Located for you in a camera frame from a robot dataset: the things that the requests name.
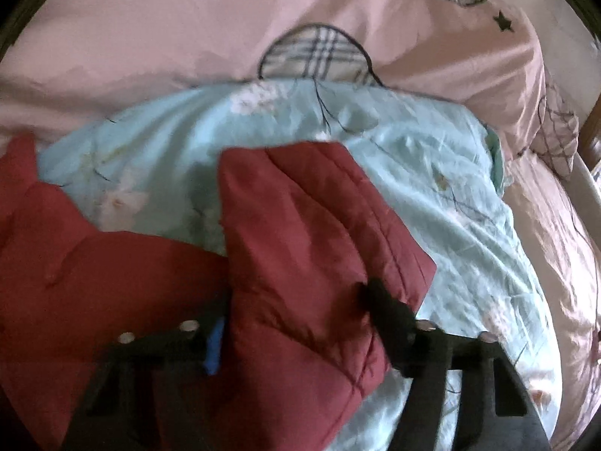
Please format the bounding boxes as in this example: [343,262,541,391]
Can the red quilted jacket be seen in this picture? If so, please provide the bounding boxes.
[1,135,436,450]

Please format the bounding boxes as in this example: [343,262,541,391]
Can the light blue floral quilt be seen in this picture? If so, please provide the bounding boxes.
[39,79,562,433]

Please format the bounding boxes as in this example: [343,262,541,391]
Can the pink heart-print pillow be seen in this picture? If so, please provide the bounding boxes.
[527,67,580,179]

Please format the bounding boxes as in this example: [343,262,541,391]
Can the pink heart-print duvet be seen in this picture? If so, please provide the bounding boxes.
[1,0,600,450]

